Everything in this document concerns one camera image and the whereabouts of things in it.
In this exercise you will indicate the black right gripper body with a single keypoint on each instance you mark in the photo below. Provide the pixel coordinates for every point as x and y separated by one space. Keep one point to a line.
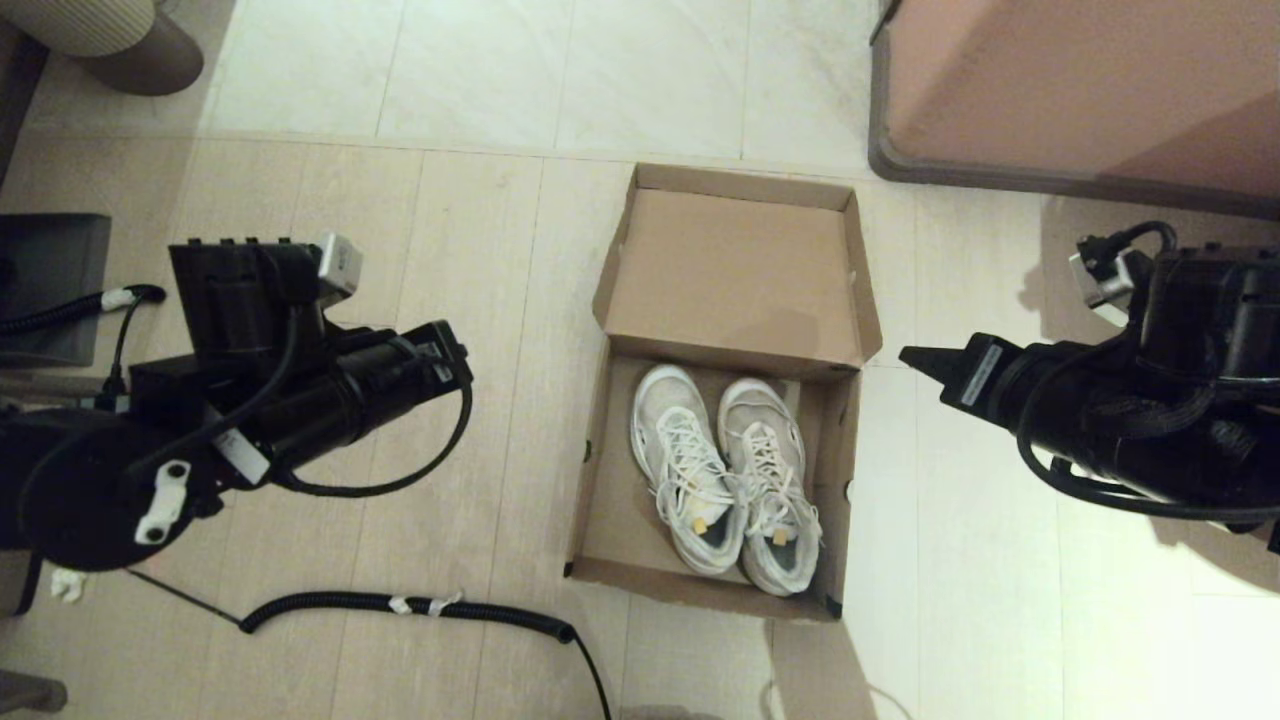
1070 400

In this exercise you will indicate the white lace-up sneaker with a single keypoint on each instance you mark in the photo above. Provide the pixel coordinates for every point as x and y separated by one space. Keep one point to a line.
760 410
665 420

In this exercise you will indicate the white crumpled tissue scrap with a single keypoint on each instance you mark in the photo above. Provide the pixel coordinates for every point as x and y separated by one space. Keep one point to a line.
68 587

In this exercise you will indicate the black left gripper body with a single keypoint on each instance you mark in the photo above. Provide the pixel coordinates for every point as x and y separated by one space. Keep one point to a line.
360 395

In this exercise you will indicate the dark grey block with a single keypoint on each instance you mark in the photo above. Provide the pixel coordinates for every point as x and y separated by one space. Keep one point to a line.
60 260

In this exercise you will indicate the striped beige ottoman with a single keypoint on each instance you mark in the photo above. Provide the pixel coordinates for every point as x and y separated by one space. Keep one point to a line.
100 30

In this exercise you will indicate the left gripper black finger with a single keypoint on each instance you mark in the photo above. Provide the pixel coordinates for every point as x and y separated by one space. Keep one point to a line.
452 358

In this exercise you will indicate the brown cardboard shoe box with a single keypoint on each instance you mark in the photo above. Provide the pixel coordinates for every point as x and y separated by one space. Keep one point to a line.
740 260

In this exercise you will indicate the brown panel with black rim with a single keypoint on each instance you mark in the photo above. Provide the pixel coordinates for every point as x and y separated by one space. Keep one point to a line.
12 595

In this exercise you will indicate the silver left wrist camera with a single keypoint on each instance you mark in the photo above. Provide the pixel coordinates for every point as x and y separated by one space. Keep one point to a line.
340 265

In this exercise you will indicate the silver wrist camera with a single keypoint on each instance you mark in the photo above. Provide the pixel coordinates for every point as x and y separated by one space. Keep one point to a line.
340 265
1105 280

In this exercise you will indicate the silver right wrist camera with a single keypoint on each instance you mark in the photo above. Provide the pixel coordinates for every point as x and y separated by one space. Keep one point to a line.
1105 280

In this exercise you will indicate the grey furniture foot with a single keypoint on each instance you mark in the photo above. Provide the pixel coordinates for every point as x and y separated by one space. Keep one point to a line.
30 692

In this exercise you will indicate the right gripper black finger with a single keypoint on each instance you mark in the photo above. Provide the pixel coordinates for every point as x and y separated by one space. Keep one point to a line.
935 367

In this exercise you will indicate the dark brown furniture edge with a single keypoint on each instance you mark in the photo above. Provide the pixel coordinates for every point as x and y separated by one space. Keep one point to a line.
15 100

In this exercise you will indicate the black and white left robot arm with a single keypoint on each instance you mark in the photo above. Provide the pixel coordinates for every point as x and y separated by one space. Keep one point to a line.
80 490

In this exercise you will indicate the pink cabinet with grey base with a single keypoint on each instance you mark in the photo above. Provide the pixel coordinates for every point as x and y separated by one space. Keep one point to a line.
1080 80

